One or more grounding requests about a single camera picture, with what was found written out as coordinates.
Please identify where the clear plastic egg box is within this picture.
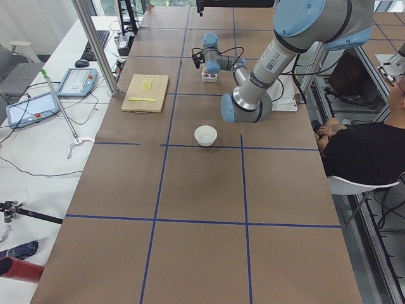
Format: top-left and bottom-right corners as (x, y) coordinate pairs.
(201, 71), (218, 82)

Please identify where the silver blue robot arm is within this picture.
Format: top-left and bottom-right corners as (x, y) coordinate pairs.
(202, 1), (374, 123)

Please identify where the white bowl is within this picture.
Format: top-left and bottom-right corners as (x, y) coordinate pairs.
(194, 125), (218, 147)

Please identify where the bamboo cutting board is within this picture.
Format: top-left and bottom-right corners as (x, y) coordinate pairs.
(121, 74), (169, 113)

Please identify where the yellow plastic knife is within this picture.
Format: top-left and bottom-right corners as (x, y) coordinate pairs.
(128, 97), (157, 102)

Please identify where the white chair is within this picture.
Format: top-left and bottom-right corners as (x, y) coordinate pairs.
(325, 172), (405, 227)

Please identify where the teach pendant far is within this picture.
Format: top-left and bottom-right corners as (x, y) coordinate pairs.
(57, 68), (98, 98)

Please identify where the teach pendant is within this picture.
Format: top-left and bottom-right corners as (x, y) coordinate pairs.
(57, 68), (98, 98)
(6, 92), (60, 129)

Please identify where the black keyboard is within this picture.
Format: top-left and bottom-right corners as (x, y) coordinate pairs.
(79, 30), (110, 61)

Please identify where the black computer mouse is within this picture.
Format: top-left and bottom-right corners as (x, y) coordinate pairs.
(75, 60), (89, 68)

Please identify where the seated person black shirt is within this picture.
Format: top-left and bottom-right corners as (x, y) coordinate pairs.
(317, 75), (404, 185)

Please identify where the teach pendant near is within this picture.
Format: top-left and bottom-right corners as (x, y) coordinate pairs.
(6, 92), (60, 129)

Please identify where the black tripod rod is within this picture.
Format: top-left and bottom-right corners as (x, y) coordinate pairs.
(1, 201), (63, 224)

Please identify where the blue patterned cloth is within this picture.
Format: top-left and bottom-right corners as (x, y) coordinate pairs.
(1, 240), (39, 260)

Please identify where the red cylinder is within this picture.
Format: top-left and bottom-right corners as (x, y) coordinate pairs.
(1, 256), (44, 283)

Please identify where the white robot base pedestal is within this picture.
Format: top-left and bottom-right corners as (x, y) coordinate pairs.
(268, 75), (298, 111)

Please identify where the black camera cable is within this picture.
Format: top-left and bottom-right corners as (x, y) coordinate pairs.
(191, 46), (245, 63)

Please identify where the grabber stick green handle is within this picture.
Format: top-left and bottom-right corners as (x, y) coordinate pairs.
(40, 68), (95, 159)

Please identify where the aluminium frame post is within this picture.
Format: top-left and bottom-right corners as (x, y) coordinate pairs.
(72, 0), (119, 96)

